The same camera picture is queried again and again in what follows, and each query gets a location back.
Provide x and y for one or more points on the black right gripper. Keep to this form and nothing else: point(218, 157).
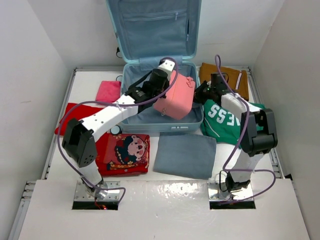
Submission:
point(197, 97)

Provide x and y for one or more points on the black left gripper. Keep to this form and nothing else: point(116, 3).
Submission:
point(166, 85)

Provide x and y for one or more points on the pink cosmetic case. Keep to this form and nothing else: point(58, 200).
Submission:
point(178, 100)

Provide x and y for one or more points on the brown trousers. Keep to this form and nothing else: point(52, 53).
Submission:
point(237, 79)

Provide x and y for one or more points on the green lettered jersey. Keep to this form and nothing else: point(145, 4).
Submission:
point(220, 124)

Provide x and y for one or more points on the red cartoon print cloth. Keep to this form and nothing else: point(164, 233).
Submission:
point(123, 154)

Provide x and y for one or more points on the plain red cloth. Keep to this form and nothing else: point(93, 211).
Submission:
point(79, 113)

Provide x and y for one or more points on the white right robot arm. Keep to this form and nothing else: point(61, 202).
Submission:
point(258, 132)

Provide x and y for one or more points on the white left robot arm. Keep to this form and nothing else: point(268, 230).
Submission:
point(80, 137)

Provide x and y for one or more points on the pink folded towel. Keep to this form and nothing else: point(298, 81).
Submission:
point(108, 91)

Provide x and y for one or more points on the lid suitcase wheel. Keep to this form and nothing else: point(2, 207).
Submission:
point(118, 53)

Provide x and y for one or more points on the front left suitcase wheel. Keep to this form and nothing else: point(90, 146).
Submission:
point(116, 130)

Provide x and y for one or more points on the grey folded towel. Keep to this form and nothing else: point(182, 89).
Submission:
point(186, 155)

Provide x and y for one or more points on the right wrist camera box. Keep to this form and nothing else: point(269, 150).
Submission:
point(216, 80)

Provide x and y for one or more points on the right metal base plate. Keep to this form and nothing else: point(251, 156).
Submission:
point(217, 192)

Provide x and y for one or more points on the metal base plate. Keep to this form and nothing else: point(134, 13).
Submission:
point(217, 192)
point(83, 194)

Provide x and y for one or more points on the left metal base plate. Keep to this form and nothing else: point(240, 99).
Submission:
point(83, 194)

